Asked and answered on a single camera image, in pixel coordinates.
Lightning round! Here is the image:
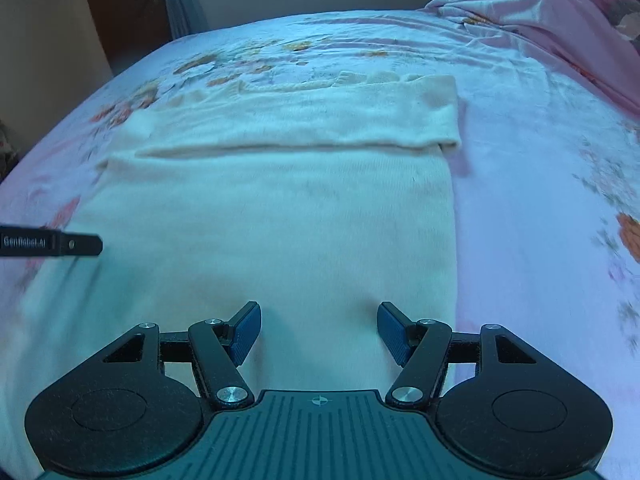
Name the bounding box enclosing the plain pink quilt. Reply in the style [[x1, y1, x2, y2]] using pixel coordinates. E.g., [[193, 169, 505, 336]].
[[424, 0, 640, 122]]

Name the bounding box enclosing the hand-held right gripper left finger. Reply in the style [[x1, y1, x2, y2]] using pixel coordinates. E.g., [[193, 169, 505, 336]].
[[102, 301, 263, 410]]

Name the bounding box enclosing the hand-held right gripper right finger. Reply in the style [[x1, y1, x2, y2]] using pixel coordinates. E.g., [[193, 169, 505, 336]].
[[376, 301, 539, 410]]

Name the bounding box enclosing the grey curtain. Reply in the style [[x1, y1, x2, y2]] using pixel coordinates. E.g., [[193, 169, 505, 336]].
[[156, 0, 209, 41]]

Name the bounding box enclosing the white towel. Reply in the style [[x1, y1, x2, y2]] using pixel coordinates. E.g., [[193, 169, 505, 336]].
[[30, 72, 463, 397]]

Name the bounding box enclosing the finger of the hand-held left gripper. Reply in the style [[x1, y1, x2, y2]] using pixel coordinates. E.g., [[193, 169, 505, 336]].
[[60, 233, 104, 258]]

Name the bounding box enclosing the pink floral bed sheet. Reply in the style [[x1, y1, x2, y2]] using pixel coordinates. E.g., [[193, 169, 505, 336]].
[[0, 7, 640, 480]]

